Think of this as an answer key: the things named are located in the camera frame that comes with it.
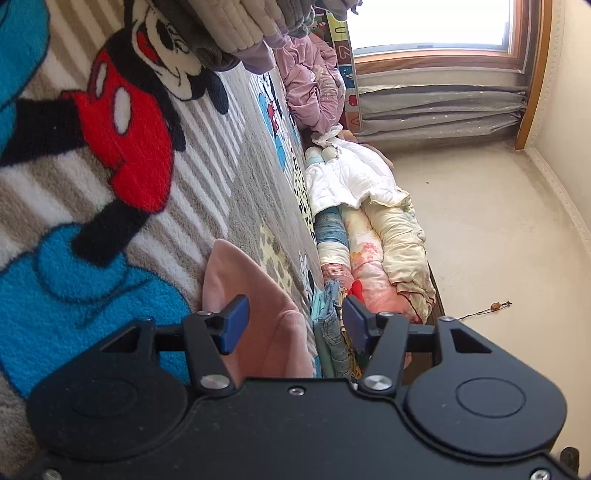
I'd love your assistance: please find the alphabet printed headboard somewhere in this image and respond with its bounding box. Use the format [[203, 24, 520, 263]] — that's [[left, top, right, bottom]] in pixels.
[[314, 9, 363, 134]]

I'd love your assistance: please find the hanging string with knot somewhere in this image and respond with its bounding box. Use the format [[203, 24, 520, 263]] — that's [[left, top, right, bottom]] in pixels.
[[459, 300, 513, 321]]

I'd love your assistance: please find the pink sweatshirt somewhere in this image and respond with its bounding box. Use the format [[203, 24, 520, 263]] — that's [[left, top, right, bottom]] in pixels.
[[201, 239, 317, 386]]

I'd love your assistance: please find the stack of grey folded clothes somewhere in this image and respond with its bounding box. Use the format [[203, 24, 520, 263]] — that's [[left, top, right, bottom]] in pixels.
[[152, 0, 361, 75]]

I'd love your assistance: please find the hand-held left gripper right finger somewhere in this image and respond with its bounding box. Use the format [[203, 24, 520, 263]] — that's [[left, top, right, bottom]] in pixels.
[[342, 295, 494, 397]]

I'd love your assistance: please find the cartoon mouse printed blanket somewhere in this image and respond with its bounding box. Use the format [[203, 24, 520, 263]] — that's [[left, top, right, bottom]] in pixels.
[[0, 0, 328, 462]]

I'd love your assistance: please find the window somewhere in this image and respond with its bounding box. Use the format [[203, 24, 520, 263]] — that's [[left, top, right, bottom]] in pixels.
[[351, 0, 520, 51]]

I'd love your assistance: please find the folded clothes stack with jeans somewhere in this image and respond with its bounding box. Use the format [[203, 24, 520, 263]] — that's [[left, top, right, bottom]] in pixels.
[[310, 279, 370, 379]]

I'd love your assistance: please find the white quilt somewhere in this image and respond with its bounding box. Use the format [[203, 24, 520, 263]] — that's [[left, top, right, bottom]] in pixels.
[[305, 131, 411, 217]]

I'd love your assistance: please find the pile of folded quilts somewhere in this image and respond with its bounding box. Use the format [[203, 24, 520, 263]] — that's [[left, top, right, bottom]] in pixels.
[[318, 208, 423, 324]]

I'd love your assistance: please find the wooden window frame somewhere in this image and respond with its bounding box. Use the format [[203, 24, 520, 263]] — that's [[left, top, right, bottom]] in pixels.
[[353, 0, 554, 151]]

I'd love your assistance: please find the purple quilt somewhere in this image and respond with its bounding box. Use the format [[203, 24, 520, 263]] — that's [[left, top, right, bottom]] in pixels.
[[272, 34, 347, 134]]

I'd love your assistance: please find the blue folded quilt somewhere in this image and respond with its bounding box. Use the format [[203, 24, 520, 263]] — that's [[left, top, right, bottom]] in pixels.
[[314, 205, 347, 245]]

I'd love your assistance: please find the grey curtain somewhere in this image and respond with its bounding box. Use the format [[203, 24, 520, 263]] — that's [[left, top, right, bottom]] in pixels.
[[355, 69, 529, 144]]

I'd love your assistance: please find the cream quilt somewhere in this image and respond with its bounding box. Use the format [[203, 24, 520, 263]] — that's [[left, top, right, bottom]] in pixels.
[[362, 198, 437, 310]]

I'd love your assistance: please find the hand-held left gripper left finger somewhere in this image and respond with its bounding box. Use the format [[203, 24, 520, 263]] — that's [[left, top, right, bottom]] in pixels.
[[99, 295, 251, 395]]

